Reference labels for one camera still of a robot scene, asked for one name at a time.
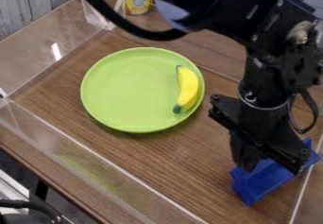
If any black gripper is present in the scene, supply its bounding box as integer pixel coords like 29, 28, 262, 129
209, 95, 312, 175

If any blue plastic block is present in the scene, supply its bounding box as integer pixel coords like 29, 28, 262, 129
229, 136, 323, 207

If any green plate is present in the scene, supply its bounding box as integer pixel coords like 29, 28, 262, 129
81, 47, 206, 133

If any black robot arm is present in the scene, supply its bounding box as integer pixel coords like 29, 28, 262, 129
86, 0, 323, 173

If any yellow toy banana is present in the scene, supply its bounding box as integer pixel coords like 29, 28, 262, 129
174, 65, 199, 113

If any yellow blue can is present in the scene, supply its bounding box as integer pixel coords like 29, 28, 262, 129
123, 0, 154, 16

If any clear acrylic front wall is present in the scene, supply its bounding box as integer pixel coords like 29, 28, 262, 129
0, 89, 210, 224

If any black cable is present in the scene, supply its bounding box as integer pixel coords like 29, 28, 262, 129
0, 198, 61, 224

